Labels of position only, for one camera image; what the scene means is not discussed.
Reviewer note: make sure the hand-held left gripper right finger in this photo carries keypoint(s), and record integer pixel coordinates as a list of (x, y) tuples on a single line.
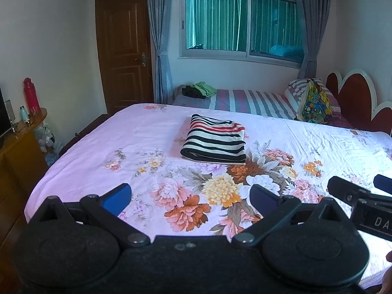
[(263, 200)]

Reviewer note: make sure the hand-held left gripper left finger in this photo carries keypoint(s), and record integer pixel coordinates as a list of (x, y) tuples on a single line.
[(118, 200)]

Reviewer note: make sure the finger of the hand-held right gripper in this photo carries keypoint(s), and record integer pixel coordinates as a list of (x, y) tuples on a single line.
[(346, 190), (384, 183)]

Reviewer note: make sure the striped knit sweater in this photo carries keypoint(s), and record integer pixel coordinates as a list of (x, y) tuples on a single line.
[(214, 141)]

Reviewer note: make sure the person's right hand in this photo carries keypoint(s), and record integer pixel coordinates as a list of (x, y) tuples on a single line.
[(389, 255)]

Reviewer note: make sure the pink floral bed sheet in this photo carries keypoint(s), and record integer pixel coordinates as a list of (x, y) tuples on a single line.
[(137, 128)]

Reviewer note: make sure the colourful patterned pillow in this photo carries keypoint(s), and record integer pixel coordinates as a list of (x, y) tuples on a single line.
[(314, 107)]

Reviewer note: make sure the red scalloped headboard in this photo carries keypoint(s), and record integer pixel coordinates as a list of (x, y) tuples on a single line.
[(358, 98)]

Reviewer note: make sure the clear plastic bag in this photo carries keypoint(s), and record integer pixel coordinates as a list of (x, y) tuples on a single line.
[(46, 141)]

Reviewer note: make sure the bed with striped sheet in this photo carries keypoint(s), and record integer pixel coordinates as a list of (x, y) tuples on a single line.
[(251, 102)]

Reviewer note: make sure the wooden cabinet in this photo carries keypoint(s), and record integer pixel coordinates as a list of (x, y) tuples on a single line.
[(18, 165)]

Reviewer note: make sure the striped pillow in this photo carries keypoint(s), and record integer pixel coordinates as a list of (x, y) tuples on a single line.
[(294, 90)]

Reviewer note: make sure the green cloth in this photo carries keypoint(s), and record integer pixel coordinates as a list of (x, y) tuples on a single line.
[(205, 88)]

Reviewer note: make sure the small teal bottle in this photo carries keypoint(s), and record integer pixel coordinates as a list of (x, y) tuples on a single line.
[(24, 115)]

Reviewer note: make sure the dark cloth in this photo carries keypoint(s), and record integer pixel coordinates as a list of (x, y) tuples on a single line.
[(191, 93)]

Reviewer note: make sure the red water bottle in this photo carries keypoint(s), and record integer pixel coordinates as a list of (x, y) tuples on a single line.
[(31, 96)]

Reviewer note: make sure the black television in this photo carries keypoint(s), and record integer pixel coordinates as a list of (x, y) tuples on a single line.
[(3, 113)]

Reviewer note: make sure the brown wooden door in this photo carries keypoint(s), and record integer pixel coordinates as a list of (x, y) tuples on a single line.
[(122, 52)]

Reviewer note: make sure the teal cloth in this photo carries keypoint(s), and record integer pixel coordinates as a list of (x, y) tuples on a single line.
[(286, 50)]

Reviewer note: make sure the grey curtain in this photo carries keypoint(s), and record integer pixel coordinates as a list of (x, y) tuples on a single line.
[(160, 36), (312, 21)]

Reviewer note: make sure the window with white frame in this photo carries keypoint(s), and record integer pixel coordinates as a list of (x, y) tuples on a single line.
[(242, 18)]

